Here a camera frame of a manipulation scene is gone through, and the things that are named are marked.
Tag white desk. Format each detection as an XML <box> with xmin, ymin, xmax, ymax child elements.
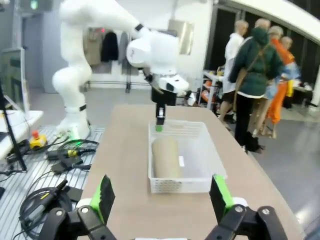
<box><xmin>0</xmin><ymin>109</ymin><xmax>45</xmax><ymax>161</ymax></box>

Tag figure in dark green jacket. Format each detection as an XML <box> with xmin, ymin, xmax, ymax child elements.
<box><xmin>228</xmin><ymin>18</ymin><xmax>285</xmax><ymax>151</ymax></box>

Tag silver metal wall panel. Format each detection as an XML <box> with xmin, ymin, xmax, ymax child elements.
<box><xmin>168</xmin><ymin>19</ymin><xmax>195</xmax><ymax>55</ymax></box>

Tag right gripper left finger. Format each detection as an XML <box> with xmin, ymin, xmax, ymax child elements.
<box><xmin>42</xmin><ymin>174</ymin><xmax>118</xmax><ymax>240</ymax></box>

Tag black bag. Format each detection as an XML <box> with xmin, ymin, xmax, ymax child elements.
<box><xmin>246</xmin><ymin>131</ymin><xmax>266</xmax><ymax>153</ymax></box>

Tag black stand pole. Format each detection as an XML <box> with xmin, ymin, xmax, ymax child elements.
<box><xmin>0</xmin><ymin>82</ymin><xmax>28</xmax><ymax>173</ymax></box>

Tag yellow emergency stop box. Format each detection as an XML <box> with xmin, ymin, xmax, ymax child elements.
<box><xmin>29</xmin><ymin>129</ymin><xmax>48</xmax><ymax>150</ymax></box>

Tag black cable with yellow label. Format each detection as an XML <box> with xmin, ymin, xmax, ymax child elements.
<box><xmin>46</xmin><ymin>147</ymin><xmax>98</xmax><ymax>166</ymax></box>

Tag coiled black cable with plug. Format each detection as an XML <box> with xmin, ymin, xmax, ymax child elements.
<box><xmin>18</xmin><ymin>179</ymin><xmax>83</xmax><ymax>240</ymax></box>

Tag beige hanging coat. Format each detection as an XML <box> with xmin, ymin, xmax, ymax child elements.
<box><xmin>83</xmin><ymin>27</ymin><xmax>103</xmax><ymax>67</ymax></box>

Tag framed glass panel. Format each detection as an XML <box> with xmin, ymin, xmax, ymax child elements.
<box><xmin>0</xmin><ymin>48</ymin><xmax>31</xmax><ymax>113</ymax></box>

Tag black power brick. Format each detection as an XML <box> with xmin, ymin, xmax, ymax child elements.
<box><xmin>51</xmin><ymin>159</ymin><xmax>92</xmax><ymax>175</ymax></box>

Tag brown beige cup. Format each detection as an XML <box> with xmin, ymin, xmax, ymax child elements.
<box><xmin>151</xmin><ymin>138</ymin><xmax>182</xmax><ymax>179</ymax></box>

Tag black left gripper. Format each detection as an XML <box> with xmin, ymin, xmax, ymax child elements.
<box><xmin>150</xmin><ymin>84</ymin><xmax>177</xmax><ymax>132</ymax></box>

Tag grey hanging coat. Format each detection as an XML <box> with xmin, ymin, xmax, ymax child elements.
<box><xmin>117</xmin><ymin>31</ymin><xmax>130</xmax><ymax>66</ymax></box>

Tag black hanging coat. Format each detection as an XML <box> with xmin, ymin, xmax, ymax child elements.
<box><xmin>101</xmin><ymin>31</ymin><xmax>120</xmax><ymax>63</ymax></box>

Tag white shelf cart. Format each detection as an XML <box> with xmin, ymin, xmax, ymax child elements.
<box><xmin>199</xmin><ymin>66</ymin><xmax>226</xmax><ymax>111</ymax></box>

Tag white perforated plastic basket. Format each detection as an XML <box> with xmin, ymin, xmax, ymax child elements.
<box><xmin>147</xmin><ymin>120</ymin><xmax>228</xmax><ymax>195</ymax></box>

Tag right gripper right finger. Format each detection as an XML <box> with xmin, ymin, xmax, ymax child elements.
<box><xmin>207</xmin><ymin>174</ymin><xmax>288</xmax><ymax>240</ymax></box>

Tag green lit cable connectors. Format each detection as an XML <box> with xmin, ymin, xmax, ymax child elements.
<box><xmin>56</xmin><ymin>138</ymin><xmax>100</xmax><ymax>154</ymax></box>

